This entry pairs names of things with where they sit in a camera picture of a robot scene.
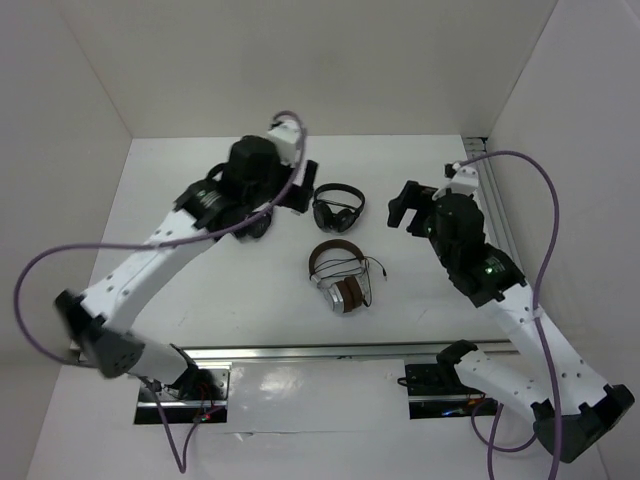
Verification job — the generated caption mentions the left black folded headphones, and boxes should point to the left black folded headphones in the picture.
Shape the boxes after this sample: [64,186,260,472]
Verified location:
[233,211,273,240]

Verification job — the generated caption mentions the right black folded headphones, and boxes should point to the right black folded headphones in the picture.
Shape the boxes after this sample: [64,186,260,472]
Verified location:
[312,183,366,234]

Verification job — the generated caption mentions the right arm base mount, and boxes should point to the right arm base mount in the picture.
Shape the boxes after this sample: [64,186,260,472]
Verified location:
[396,363,497,420]

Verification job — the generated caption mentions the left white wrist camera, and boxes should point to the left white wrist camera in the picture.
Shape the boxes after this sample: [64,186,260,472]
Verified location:
[266,118,306,168]

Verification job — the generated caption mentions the aluminium front rail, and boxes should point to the aluminium front rail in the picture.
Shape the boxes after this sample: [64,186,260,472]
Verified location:
[69,337,521,365]

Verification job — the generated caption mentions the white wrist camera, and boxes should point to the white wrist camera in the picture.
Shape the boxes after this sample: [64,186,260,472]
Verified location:
[433,162,479,199]
[266,118,306,168]

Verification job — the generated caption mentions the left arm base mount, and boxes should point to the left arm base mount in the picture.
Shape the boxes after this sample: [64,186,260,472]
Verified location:
[133,362,231,425]

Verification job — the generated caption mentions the black folded headphones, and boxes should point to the black folded headphones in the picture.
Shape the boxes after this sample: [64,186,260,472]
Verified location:
[233,211,273,240]
[312,183,366,234]

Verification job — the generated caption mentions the aluminium side rail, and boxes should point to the aluminium side rail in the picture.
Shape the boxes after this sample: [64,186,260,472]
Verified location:
[472,158,522,268]

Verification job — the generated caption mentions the brown silver headphones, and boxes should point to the brown silver headphones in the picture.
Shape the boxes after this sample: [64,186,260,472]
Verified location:
[308,239,372,315]

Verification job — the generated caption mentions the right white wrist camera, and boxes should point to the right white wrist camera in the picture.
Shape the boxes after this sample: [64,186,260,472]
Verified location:
[433,162,479,199]

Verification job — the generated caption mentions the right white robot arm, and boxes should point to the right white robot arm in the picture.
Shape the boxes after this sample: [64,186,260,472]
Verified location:
[387,181,635,463]

